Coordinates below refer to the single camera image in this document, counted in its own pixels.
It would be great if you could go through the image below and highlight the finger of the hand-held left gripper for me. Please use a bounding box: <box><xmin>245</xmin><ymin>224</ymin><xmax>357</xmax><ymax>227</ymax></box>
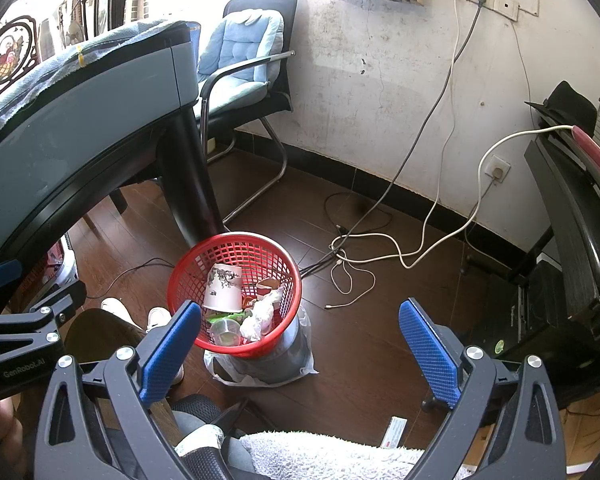
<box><xmin>0</xmin><ymin>280</ymin><xmax>88</xmax><ymax>348</ymax></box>
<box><xmin>0</xmin><ymin>259</ymin><xmax>22</xmax><ymax>295</ymax></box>

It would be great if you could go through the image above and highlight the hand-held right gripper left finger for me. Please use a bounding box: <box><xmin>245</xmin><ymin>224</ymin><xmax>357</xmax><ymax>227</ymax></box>
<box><xmin>32</xmin><ymin>300</ymin><xmax>203</xmax><ymax>480</ymax></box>

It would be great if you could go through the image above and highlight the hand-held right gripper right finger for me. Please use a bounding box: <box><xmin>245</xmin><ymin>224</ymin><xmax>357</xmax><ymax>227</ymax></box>
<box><xmin>398</xmin><ymin>298</ymin><xmax>568</xmax><ymax>480</ymax></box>

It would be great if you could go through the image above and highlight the red mesh basket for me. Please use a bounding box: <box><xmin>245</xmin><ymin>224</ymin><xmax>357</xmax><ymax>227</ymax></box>
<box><xmin>167</xmin><ymin>231</ymin><xmax>303</xmax><ymax>359</ymax></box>

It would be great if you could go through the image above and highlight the person's left hand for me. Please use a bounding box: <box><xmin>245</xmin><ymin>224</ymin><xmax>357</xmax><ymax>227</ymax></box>
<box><xmin>0</xmin><ymin>400</ymin><xmax>25</xmax><ymax>461</ymax></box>

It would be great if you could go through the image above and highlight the white shoe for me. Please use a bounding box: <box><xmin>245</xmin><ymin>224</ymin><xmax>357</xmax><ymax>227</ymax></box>
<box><xmin>101</xmin><ymin>297</ymin><xmax>133</xmax><ymax>326</ymax></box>
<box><xmin>147</xmin><ymin>307</ymin><xmax>186</xmax><ymax>386</ymax></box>

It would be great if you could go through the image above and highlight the white fan heater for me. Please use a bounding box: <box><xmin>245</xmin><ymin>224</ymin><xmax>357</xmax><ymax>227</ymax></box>
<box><xmin>45</xmin><ymin>232</ymin><xmax>78</xmax><ymax>291</ymax></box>

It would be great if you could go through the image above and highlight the clear bin liner bag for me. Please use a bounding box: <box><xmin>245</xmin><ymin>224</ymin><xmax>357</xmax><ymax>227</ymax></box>
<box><xmin>203</xmin><ymin>305</ymin><xmax>319</xmax><ymax>388</ymax></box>

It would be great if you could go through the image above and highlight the clear plastic cup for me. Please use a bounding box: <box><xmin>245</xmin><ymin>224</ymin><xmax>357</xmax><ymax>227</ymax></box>
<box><xmin>210</xmin><ymin>319</ymin><xmax>242</xmax><ymax>347</ymax></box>

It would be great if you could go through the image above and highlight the person's leg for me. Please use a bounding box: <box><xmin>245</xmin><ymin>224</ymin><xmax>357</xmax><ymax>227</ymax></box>
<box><xmin>62</xmin><ymin>307</ymin><xmax>181</xmax><ymax>441</ymax></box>

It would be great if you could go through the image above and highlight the printed paper cup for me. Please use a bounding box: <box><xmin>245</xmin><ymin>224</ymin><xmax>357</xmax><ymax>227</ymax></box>
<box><xmin>201</xmin><ymin>262</ymin><xmax>243</xmax><ymax>311</ymax></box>

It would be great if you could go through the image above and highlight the small white box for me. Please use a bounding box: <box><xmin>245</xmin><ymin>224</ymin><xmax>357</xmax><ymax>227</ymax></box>
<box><xmin>384</xmin><ymin>416</ymin><xmax>406</xmax><ymax>448</ymax></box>

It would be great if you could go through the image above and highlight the crumpled white paper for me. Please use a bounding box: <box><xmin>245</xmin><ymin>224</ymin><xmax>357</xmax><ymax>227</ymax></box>
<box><xmin>240</xmin><ymin>290</ymin><xmax>283</xmax><ymax>342</ymax></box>

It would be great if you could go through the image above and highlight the grey bin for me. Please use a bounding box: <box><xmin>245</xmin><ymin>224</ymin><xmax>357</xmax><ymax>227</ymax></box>
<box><xmin>225</xmin><ymin>305</ymin><xmax>313</xmax><ymax>386</ymax></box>

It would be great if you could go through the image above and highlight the black computer tower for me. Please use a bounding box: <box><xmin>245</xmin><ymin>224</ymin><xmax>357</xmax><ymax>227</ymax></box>
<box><xmin>472</xmin><ymin>255</ymin><xmax>600</xmax><ymax>406</ymax></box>

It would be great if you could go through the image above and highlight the white fluffy towel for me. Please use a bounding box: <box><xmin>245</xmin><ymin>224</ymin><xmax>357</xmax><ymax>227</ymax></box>
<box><xmin>240</xmin><ymin>430</ymin><xmax>426</xmax><ymax>480</ymax></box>

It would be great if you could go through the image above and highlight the grey-rimmed dining table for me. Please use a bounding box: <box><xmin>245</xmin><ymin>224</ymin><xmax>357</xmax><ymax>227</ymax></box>
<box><xmin>0</xmin><ymin>20</ymin><xmax>226</xmax><ymax>281</ymax></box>

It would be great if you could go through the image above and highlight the round embroidery table screen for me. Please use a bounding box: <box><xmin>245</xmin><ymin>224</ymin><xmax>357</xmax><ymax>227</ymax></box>
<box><xmin>0</xmin><ymin>15</ymin><xmax>37</xmax><ymax>103</ymax></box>

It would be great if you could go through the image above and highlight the red flat bar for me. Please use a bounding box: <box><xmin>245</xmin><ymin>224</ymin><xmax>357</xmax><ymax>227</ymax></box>
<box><xmin>571</xmin><ymin>127</ymin><xmax>600</xmax><ymax>183</ymax></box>

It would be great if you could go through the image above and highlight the black hat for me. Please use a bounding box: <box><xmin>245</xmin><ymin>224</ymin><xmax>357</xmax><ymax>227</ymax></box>
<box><xmin>525</xmin><ymin>80</ymin><xmax>598</xmax><ymax>133</ymax></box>

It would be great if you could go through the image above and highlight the blue seat cushion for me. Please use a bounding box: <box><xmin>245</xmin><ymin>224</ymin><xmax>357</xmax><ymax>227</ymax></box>
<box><xmin>196</xmin><ymin>10</ymin><xmax>285</xmax><ymax>111</ymax></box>

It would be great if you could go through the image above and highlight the blue cushioned chair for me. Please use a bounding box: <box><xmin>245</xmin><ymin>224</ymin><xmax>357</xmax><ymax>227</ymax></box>
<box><xmin>197</xmin><ymin>0</ymin><xmax>299</xmax><ymax>223</ymax></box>

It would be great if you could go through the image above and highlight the black floor cable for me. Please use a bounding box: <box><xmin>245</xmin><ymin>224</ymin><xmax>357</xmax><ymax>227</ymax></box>
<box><xmin>324</xmin><ymin>191</ymin><xmax>394</xmax><ymax>235</ymax></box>

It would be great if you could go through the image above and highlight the thick white cable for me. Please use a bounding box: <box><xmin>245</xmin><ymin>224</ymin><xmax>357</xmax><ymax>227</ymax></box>
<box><xmin>330</xmin><ymin>125</ymin><xmax>578</xmax><ymax>268</ymax></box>

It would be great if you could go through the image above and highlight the grey cable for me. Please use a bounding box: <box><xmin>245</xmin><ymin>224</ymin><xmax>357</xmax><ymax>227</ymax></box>
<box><xmin>300</xmin><ymin>0</ymin><xmax>482</xmax><ymax>276</ymax></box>

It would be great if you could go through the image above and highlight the thin white cable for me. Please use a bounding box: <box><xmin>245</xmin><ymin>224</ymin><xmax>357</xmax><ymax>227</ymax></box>
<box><xmin>325</xmin><ymin>0</ymin><xmax>462</xmax><ymax>311</ymax></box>

